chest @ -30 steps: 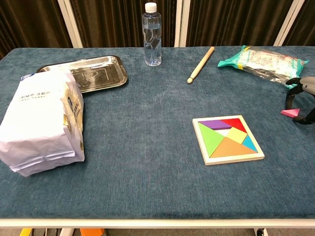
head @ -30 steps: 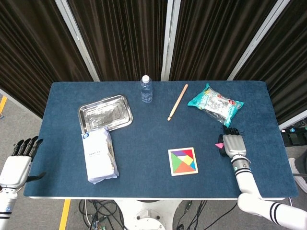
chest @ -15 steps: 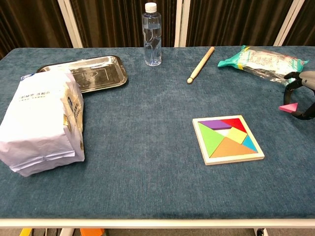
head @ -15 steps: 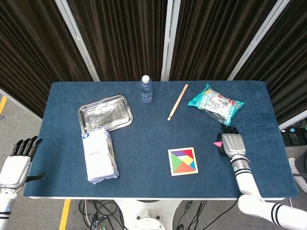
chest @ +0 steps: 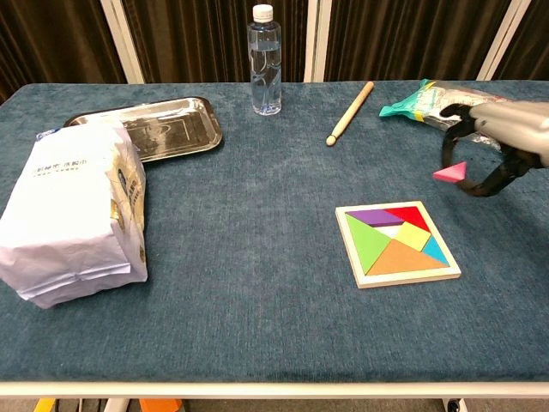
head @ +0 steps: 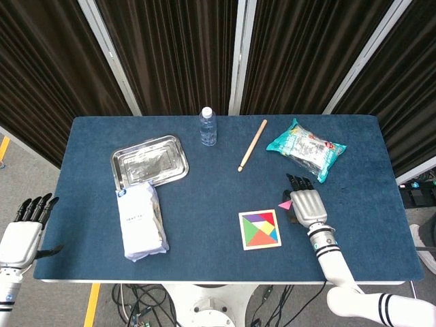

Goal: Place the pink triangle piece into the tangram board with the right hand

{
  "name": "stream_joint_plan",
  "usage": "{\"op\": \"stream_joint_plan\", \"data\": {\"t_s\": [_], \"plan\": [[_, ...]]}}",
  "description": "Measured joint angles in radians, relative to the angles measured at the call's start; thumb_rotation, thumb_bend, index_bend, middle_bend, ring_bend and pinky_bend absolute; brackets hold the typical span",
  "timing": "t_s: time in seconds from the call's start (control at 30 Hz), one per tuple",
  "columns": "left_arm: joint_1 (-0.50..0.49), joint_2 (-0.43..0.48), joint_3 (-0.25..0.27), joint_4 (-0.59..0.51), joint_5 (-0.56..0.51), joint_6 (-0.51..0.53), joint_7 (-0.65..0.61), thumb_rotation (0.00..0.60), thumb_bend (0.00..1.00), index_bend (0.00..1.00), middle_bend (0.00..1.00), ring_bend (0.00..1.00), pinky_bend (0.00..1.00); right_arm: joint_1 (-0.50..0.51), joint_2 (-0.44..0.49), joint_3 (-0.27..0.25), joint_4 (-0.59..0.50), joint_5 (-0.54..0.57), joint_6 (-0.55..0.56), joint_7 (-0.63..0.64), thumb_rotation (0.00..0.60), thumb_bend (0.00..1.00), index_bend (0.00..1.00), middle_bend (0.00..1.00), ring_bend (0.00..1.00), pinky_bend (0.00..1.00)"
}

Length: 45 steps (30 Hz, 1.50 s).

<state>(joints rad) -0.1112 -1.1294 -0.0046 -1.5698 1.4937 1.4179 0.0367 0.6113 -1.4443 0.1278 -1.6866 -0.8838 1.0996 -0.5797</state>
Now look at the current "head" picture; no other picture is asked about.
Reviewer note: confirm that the green tangram triangle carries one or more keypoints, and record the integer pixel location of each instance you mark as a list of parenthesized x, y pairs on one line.
[(248, 231)]

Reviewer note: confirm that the colourful tangram puzzle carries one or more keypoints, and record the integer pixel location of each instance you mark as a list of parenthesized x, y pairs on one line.
[(241, 238)]

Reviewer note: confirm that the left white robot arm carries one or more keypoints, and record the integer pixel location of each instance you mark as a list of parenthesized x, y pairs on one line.
[(8, 293)]

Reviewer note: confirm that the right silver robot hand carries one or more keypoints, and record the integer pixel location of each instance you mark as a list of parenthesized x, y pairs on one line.
[(308, 207)]

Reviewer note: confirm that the red tangram triangle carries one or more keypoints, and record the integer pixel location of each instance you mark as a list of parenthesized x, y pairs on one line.
[(269, 217)]

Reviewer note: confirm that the blue tangram piece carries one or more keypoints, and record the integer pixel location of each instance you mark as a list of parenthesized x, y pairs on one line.
[(274, 235)]

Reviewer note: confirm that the white partition base rail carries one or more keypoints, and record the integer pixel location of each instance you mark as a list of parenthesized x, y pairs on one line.
[(415, 173)]

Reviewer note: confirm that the pink triangle piece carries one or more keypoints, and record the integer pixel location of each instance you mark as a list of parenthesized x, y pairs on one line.
[(286, 204)]

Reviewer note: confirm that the short yellow floor tape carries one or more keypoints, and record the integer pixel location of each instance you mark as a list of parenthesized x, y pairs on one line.
[(4, 148)]

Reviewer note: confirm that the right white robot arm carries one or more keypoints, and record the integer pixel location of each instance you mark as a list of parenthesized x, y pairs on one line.
[(327, 247)]

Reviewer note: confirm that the blue table mat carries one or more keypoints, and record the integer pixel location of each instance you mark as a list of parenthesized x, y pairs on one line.
[(204, 211)]

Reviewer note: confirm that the white paper bag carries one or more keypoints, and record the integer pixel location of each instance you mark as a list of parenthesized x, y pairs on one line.
[(139, 221)]

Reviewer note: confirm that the clear plastic water bottle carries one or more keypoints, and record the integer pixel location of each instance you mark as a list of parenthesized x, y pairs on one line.
[(208, 131)]

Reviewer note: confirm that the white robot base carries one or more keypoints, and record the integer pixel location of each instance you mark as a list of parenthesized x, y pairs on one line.
[(207, 303)]

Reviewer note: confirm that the white sneaker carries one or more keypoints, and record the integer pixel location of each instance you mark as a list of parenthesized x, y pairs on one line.
[(424, 247)]

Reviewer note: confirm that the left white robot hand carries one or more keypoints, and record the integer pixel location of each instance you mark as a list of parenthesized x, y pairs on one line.
[(18, 242)]

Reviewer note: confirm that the long yellow floor tape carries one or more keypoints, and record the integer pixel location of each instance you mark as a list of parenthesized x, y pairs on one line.
[(92, 304)]

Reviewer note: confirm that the dark brown curtain panel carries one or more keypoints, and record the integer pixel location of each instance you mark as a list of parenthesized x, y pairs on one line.
[(306, 54), (44, 75), (170, 54), (402, 95)]

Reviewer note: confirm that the black equipment box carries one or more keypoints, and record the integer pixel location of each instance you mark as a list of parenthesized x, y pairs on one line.
[(419, 195)]

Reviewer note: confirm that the white partition post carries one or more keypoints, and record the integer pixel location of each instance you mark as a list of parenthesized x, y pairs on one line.
[(368, 54), (109, 56), (241, 54)]

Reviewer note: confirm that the teal snack bag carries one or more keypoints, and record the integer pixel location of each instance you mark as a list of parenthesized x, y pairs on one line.
[(306, 148)]

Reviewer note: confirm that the stainless steel tray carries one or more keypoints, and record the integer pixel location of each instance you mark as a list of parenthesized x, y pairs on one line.
[(150, 161)]

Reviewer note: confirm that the yellow tangram piece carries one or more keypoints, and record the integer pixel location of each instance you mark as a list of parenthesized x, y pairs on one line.
[(265, 227)]

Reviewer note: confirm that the orange tangram triangle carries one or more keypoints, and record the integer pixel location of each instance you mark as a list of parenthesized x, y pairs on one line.
[(262, 239)]

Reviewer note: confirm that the wooden stick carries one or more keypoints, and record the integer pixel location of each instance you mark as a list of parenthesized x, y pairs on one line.
[(252, 145)]

